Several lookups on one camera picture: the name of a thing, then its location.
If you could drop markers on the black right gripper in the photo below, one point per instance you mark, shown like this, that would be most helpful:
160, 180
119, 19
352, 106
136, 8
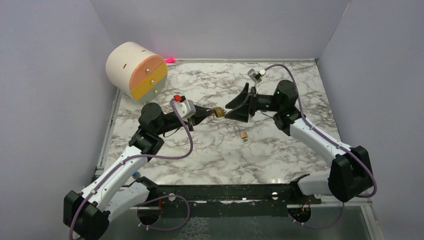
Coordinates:
242, 112

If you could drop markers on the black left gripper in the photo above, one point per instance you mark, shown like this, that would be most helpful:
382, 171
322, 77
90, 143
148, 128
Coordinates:
200, 114

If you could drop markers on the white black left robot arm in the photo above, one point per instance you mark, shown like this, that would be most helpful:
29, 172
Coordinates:
89, 212

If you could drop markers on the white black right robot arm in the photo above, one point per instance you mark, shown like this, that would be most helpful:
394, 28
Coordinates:
350, 171

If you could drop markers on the small brass padlock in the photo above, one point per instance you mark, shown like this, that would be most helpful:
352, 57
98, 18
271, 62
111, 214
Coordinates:
243, 135

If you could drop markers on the pink marker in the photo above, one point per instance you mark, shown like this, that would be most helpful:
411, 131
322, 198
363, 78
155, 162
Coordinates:
170, 60

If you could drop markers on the round cream drawer box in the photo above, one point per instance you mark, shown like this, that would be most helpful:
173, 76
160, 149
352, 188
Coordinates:
136, 71

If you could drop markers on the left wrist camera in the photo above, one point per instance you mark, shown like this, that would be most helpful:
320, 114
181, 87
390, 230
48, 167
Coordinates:
185, 107

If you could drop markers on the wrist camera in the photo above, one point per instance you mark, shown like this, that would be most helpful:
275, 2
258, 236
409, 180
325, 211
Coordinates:
256, 76
185, 107

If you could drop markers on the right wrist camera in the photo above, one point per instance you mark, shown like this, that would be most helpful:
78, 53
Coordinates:
256, 76

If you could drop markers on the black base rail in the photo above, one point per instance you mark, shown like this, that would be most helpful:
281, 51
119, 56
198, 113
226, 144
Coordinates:
207, 201

